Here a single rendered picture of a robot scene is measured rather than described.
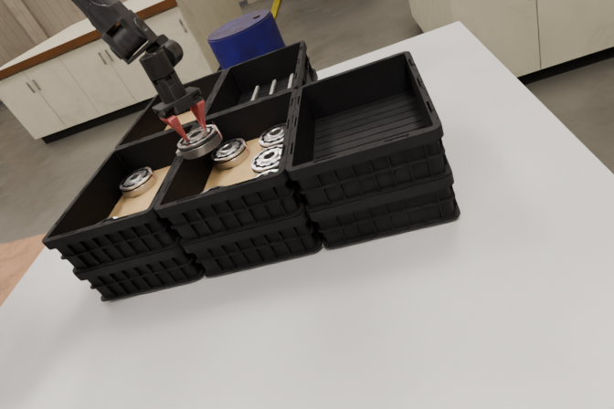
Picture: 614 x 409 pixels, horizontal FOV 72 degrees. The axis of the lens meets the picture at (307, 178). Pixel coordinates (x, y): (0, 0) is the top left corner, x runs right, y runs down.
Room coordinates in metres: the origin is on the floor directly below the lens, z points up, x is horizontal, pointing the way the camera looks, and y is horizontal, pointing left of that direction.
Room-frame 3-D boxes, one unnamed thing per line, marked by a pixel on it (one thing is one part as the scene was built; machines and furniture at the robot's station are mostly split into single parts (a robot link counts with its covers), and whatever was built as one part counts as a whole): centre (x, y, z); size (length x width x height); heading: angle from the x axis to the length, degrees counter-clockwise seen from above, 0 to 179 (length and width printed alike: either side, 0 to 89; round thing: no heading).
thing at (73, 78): (5.94, 1.34, 0.48); 2.55 x 2.07 x 0.96; 73
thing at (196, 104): (0.96, 0.18, 1.02); 0.07 x 0.07 x 0.09; 26
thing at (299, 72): (1.31, 0.01, 0.92); 0.40 x 0.30 x 0.02; 163
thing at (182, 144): (0.95, 0.19, 0.97); 0.10 x 0.10 x 0.01
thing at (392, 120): (0.84, -0.17, 0.87); 0.40 x 0.30 x 0.11; 163
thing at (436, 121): (0.84, -0.17, 0.92); 0.40 x 0.30 x 0.02; 163
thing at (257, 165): (0.91, 0.06, 0.86); 0.10 x 0.10 x 0.01
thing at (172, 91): (0.96, 0.19, 1.09); 0.10 x 0.07 x 0.07; 116
